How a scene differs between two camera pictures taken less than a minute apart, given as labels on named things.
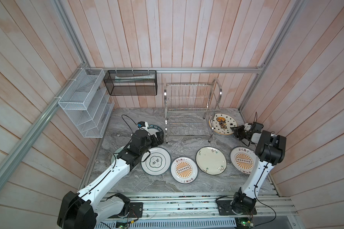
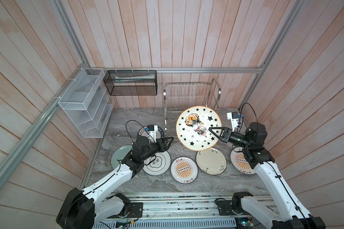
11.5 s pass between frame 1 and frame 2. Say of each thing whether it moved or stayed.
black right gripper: moved
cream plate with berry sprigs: stayed
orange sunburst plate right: stayed
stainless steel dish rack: stayed
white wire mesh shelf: stayed
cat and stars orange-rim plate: moved
